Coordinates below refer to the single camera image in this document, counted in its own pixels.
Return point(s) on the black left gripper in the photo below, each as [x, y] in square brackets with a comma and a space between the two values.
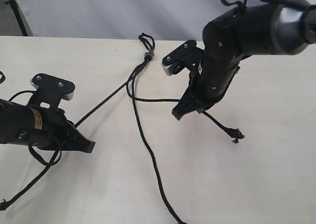
[51, 130]

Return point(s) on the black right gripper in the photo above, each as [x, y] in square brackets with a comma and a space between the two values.
[208, 83]

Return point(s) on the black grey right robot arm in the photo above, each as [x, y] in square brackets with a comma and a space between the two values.
[268, 29]

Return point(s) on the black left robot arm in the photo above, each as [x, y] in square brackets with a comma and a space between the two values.
[13, 117]

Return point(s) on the grey fabric backdrop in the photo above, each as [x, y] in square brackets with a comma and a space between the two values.
[120, 19]

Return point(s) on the black backdrop stand pole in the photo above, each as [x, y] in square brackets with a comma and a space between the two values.
[15, 8]

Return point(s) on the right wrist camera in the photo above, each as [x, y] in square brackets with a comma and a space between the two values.
[187, 55]

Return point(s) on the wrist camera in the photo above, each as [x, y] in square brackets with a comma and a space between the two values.
[187, 55]
[50, 90]

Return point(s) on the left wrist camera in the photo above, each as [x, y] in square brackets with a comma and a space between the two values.
[50, 90]

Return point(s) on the dark grey plastic cable clamp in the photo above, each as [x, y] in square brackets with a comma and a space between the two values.
[149, 55]

